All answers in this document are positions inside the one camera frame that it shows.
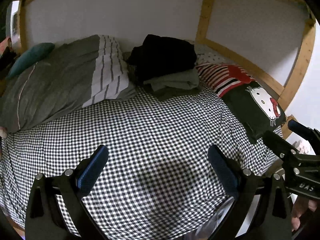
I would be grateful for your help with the teal pillow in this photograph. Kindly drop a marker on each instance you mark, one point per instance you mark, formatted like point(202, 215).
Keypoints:
point(30, 57)

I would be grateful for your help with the white dotted pillow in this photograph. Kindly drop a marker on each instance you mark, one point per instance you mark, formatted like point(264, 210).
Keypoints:
point(206, 54)

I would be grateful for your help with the Hello Kitty black pillow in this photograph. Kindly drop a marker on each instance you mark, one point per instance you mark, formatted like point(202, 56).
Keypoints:
point(255, 109)

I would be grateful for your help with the wooden bunk bed frame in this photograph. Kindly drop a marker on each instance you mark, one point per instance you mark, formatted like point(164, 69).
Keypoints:
point(273, 39)

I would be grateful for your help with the grey striped duvet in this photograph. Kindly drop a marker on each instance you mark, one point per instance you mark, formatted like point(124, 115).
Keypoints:
point(72, 77)

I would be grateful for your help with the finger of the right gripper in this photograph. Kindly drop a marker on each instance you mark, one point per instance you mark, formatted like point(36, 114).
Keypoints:
point(311, 135)
point(280, 147)

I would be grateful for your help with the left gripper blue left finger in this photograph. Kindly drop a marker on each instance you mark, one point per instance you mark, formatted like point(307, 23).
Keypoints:
point(44, 219)

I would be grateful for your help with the folded grey clothes pile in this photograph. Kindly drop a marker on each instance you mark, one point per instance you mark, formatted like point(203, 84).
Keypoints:
point(173, 85)

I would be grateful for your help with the large black jacket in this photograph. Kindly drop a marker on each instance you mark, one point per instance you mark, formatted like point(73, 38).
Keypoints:
point(160, 56)

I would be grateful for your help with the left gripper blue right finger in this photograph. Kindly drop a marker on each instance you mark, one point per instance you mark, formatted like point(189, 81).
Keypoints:
point(271, 219)

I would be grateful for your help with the black white checkered bedsheet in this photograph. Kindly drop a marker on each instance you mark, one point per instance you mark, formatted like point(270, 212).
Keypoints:
point(157, 183)

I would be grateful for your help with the red striped pillow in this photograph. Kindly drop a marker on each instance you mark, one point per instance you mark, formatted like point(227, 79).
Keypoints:
point(223, 77)

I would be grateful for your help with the pink plush teddy bear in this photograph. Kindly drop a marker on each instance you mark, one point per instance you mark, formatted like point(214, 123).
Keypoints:
point(3, 132)

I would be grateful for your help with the person's hand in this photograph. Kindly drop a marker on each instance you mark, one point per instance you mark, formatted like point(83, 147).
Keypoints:
point(300, 206)

